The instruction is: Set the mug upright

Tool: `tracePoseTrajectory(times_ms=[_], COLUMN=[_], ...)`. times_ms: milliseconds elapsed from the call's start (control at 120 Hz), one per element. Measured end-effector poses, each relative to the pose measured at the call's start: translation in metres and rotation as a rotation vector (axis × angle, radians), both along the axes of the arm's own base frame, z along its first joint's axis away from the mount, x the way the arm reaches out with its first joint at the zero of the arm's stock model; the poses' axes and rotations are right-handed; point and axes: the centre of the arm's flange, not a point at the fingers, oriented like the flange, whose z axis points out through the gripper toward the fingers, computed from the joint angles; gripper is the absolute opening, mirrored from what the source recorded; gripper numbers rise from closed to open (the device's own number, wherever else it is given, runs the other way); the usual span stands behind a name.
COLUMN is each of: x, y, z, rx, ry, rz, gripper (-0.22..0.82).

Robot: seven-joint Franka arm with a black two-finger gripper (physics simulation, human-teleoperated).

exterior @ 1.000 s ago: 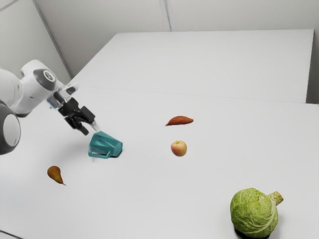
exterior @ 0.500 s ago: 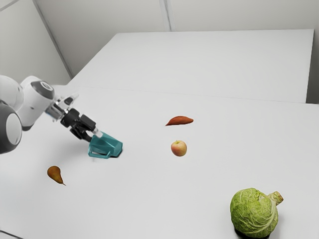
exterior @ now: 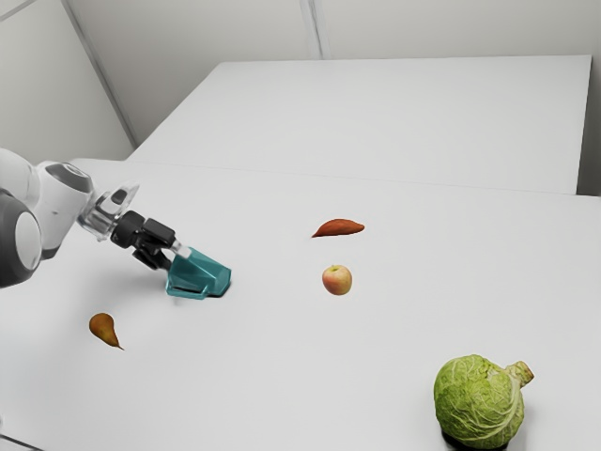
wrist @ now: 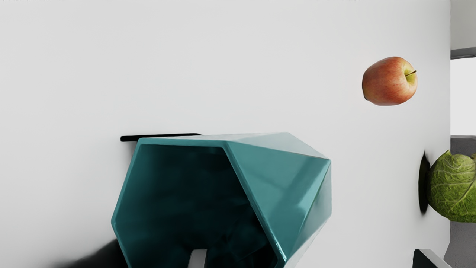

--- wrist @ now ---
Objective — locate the green cabbage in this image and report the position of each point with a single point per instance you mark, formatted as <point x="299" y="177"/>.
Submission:
<point x="452" y="188"/>

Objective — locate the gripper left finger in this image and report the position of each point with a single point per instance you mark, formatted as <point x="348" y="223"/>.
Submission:
<point x="197" y="259"/>

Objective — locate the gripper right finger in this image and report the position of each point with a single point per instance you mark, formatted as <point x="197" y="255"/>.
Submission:
<point x="425" y="261"/>

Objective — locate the teal faceted mug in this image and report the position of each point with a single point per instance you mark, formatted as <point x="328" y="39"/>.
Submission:
<point x="260" y="186"/>

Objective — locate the red apple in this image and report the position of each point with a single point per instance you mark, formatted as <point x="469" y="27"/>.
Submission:
<point x="388" y="82"/>

